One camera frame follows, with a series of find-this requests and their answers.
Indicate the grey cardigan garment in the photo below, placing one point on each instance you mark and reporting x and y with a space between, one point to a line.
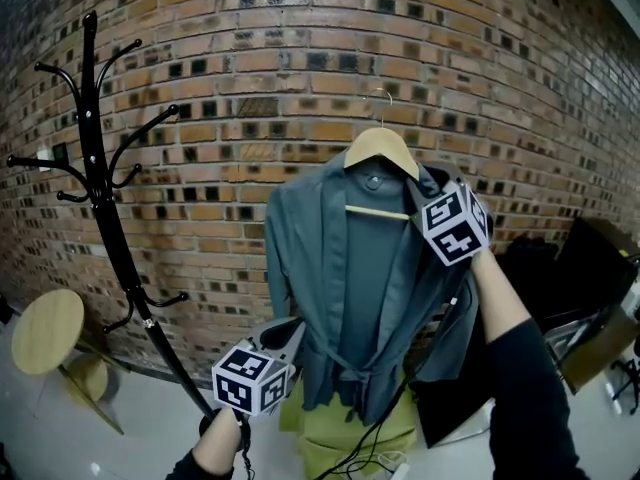
365 278

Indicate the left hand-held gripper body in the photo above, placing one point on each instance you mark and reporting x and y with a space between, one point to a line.
250 380

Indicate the wooden clothes hanger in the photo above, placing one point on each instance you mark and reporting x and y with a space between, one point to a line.
382 143

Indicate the white wall switch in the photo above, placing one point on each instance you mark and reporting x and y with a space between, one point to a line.
45 160

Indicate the white power strip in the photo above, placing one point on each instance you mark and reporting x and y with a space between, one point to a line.
400 470

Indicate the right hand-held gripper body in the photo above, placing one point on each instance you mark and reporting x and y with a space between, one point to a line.
455 228

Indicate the round wooden side table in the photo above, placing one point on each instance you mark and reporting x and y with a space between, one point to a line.
47 330

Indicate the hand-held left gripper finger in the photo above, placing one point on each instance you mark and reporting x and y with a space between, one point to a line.
280 323
297 343

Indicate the yellow-green cloth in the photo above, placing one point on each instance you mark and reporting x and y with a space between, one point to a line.
325 443

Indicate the brown cardboard box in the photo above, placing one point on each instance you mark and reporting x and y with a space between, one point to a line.
595 358

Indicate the black bag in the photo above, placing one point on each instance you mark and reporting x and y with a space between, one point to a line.
532 273

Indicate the black office chair base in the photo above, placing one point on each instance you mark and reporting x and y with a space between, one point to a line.
625 383

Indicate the black wall control panel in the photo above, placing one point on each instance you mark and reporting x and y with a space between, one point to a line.
60 152

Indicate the person's left forearm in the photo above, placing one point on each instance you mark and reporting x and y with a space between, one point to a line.
217 443

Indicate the person's right forearm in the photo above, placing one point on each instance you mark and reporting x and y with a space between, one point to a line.
500 298

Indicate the black metal coat rack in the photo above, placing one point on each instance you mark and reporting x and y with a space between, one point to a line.
107 228

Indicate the black monitor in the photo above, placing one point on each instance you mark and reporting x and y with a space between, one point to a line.
597 263

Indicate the black board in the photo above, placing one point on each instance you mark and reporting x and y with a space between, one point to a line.
460 398

